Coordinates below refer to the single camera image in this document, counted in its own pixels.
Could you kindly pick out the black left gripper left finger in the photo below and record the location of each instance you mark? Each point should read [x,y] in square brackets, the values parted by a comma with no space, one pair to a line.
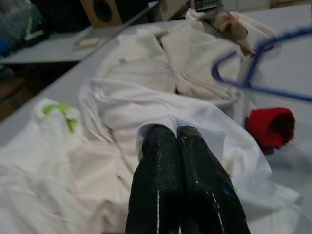
[156,175]

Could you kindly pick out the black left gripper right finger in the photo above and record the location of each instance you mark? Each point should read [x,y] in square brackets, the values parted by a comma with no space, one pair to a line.
[204,185]

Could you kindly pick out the purple clothes hanger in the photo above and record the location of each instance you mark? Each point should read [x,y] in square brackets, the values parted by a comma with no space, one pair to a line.
[268,90]

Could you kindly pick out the small red cloth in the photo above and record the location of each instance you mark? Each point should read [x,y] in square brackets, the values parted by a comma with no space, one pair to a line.
[263,122]

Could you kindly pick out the white shirt with green label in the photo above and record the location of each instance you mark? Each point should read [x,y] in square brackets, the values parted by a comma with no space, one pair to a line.
[36,158]

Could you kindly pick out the beige hooded jacket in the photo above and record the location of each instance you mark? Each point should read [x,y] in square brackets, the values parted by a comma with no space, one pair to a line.
[207,48]

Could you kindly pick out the grey table with black legs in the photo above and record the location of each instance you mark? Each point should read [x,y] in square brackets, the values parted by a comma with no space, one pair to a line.
[299,70]

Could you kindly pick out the white remote control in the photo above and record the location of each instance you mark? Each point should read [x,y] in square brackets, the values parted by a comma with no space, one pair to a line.
[85,44]

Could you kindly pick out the grey side table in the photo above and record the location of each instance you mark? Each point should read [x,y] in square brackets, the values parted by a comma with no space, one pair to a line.
[48,48]

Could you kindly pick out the wooden speaker box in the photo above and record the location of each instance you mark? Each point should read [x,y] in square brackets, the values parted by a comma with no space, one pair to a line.
[102,12]

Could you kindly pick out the black bag with green print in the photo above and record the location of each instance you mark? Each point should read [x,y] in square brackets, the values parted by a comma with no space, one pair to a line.
[34,31]

